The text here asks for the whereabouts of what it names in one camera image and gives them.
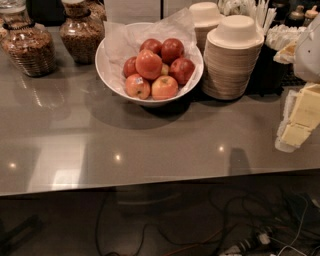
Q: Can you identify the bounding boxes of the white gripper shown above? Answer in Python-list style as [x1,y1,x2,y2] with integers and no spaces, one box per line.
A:
[273,14,320,153]

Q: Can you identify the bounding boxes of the red apple back right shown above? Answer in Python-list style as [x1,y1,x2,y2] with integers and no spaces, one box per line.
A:
[161,38,184,65]

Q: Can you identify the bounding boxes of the yellow red apple front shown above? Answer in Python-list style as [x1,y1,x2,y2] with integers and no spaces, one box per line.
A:
[151,75,178,100]

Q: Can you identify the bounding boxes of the small yellow apple middle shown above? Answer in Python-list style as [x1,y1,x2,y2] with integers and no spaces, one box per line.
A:
[161,63,170,75]

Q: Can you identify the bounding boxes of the red apple back left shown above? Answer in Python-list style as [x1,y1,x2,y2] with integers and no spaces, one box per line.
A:
[140,38,162,55]

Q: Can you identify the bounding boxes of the red apple top centre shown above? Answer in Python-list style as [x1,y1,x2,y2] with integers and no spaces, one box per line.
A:
[135,49,162,80]

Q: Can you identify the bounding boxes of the apple with sticker front left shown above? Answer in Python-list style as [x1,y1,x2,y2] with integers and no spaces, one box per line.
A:
[125,74,151,100]

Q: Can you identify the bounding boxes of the white ceramic bowl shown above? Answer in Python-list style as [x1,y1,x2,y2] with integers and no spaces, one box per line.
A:
[94,21,205,108]

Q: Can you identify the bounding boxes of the black condiment organizer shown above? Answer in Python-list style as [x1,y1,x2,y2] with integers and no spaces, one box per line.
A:
[245,45,304,97]

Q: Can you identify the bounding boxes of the white packets in organizer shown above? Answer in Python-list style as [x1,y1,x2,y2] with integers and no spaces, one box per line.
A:
[265,24,306,51]

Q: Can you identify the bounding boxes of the dark bottle with cap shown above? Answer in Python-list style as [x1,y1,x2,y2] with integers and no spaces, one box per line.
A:
[285,5,304,27]

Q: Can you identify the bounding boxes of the front stack of paper bowls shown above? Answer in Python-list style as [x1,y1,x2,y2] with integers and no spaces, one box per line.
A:
[201,15,264,101]

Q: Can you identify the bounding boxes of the white stirrer sticks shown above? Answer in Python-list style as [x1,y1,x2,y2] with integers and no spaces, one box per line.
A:
[248,0,276,35]

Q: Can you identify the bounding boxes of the power strip on floor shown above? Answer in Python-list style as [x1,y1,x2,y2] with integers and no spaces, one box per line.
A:
[219,231,271,256]

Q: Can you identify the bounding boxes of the white paper liner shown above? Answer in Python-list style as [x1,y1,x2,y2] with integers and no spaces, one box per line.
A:
[103,8,204,96]

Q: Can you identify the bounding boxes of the glass jar behind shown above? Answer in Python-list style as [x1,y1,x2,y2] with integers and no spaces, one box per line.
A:
[86,0,107,21]

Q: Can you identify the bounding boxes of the glass jar of granola centre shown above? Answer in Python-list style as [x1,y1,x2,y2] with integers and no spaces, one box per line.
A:
[59,0,104,65]

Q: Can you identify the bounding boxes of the glass jar of granola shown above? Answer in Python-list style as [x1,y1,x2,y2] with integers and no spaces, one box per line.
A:
[59,0,104,65]
[0,0,56,77]

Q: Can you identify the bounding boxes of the glass jar of granola left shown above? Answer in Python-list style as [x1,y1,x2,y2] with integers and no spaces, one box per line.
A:
[0,0,56,77]

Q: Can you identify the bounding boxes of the black chair base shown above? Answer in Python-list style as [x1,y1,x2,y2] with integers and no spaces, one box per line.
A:
[0,215,43,256]

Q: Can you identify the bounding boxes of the white cable on floor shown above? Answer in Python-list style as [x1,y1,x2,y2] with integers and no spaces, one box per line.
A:
[276,193,311,256]

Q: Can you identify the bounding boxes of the black cable on floor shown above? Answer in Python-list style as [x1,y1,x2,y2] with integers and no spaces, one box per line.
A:
[94,186,320,256]

